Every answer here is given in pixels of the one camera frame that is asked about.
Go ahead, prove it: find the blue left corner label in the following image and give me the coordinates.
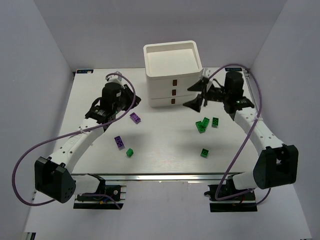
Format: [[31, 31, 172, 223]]
[[76, 69, 94, 74]]

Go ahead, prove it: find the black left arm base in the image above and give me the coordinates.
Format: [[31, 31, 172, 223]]
[[73, 174, 126, 210]]

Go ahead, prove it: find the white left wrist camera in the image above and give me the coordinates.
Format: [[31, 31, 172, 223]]
[[105, 71, 123, 86]]

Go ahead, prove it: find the white three-drawer storage box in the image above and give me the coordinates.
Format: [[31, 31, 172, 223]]
[[143, 40, 203, 108]]

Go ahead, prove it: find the green upright lego brick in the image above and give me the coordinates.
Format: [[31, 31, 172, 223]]
[[211, 117, 219, 128]]

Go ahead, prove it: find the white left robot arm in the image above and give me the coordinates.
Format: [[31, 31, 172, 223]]
[[34, 82, 141, 204]]

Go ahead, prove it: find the purple lego brick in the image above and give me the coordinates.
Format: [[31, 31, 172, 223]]
[[114, 136, 125, 150]]

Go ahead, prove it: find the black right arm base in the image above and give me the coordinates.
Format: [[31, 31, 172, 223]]
[[204, 180, 258, 213]]

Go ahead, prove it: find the blue corner label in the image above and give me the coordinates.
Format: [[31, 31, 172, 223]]
[[224, 67, 243, 72], [76, 69, 94, 74]]

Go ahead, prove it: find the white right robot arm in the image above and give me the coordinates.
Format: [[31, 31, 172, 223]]
[[183, 68, 299, 195]]

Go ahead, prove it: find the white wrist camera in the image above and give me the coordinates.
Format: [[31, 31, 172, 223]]
[[105, 71, 123, 86], [201, 67, 211, 79]]

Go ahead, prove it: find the green square lego brick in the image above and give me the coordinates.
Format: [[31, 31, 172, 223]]
[[200, 148, 209, 158]]

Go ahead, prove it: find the purple lego plate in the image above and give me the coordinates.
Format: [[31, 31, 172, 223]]
[[129, 112, 141, 124]]

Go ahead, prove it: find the green long lego brick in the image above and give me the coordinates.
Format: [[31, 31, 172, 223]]
[[201, 117, 210, 129]]

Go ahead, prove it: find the blue right corner label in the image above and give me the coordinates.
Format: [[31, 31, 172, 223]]
[[224, 67, 243, 72]]

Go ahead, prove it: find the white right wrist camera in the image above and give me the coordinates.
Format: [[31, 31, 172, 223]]
[[201, 67, 211, 79]]

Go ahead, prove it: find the green small lego brick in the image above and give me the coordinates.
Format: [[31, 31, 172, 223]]
[[126, 148, 134, 158]]

